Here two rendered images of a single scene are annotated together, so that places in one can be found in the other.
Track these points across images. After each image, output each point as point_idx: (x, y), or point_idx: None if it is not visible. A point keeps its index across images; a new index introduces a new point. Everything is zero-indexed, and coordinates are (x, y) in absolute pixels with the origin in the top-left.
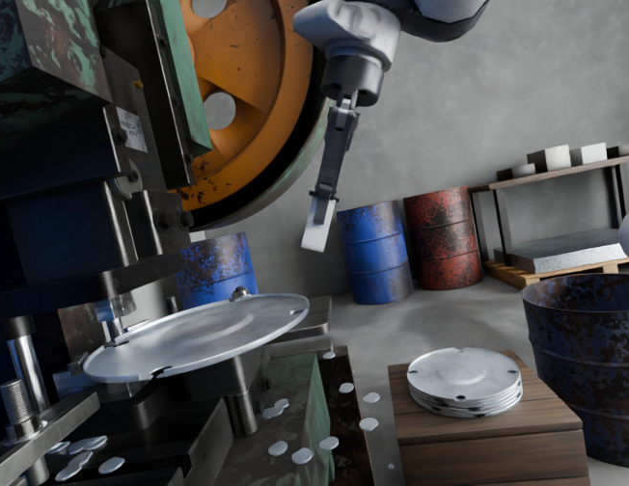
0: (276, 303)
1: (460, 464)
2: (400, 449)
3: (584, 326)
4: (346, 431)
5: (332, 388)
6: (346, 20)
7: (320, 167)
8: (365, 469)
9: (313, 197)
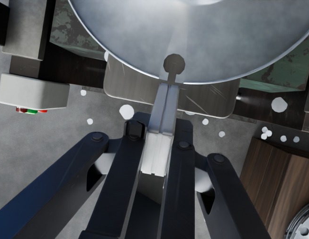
0: (249, 37)
1: (265, 193)
2: (286, 152)
3: None
4: (270, 106)
5: (291, 102)
6: None
7: (58, 160)
8: (256, 114)
9: (149, 128)
